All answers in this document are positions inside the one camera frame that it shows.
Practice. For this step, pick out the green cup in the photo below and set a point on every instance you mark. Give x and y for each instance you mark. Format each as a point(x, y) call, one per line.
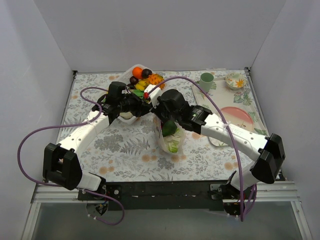
point(206, 81)

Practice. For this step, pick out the floral tablecloth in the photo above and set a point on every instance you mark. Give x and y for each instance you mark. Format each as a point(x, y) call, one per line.
point(124, 153)

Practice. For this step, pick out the floral serving tray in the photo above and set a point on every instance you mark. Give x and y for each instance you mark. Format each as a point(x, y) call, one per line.
point(242, 98)

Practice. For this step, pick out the floral bowl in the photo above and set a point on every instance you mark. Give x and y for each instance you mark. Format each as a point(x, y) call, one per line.
point(235, 81)

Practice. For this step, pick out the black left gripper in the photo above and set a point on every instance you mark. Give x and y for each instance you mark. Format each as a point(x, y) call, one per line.
point(139, 106)

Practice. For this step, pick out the aluminium frame rail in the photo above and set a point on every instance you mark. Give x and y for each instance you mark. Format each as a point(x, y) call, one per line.
point(280, 191)

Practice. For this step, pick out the small dark plum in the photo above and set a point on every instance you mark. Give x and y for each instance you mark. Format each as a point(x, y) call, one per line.
point(133, 80)

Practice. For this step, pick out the pale cabbage wedge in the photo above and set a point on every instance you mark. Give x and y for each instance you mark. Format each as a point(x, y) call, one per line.
point(126, 115)

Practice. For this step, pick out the small yellow fruits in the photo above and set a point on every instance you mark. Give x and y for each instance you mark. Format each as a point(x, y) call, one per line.
point(142, 85)

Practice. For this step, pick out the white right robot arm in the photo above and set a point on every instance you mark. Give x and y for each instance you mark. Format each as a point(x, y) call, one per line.
point(266, 152)

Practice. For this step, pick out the dark green avocado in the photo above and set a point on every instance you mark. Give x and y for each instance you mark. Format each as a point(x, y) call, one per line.
point(169, 128)

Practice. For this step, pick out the orange pineapple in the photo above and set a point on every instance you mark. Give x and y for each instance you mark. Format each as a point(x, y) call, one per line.
point(154, 79)

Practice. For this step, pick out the pink plate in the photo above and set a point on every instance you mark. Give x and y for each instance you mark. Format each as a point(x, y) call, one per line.
point(238, 117)

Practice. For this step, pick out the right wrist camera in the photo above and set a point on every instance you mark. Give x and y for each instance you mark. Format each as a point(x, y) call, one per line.
point(153, 92)

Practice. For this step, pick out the orange fruit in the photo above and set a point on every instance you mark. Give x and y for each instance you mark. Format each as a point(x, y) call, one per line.
point(137, 72)

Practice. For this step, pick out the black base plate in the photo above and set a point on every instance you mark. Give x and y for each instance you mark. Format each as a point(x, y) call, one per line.
point(171, 195)

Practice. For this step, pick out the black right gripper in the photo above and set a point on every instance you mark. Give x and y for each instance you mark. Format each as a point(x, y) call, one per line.
point(159, 115)

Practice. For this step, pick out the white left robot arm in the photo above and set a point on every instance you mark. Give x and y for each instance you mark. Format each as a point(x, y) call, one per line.
point(61, 161)

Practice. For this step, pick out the clear zip top bag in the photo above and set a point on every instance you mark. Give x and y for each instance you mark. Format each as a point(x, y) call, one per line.
point(158, 132)

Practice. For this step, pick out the white fruit basket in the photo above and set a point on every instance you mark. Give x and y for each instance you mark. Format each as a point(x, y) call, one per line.
point(124, 78)

